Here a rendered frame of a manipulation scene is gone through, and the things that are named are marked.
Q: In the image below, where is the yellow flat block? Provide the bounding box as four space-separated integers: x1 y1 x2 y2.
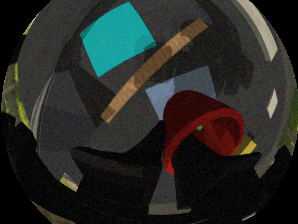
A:
233 135 257 156

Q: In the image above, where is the tan flat bar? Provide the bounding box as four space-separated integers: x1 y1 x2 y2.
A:
101 18 209 123

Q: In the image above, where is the beige flat rectangular slab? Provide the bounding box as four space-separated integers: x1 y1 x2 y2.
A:
230 0 278 61

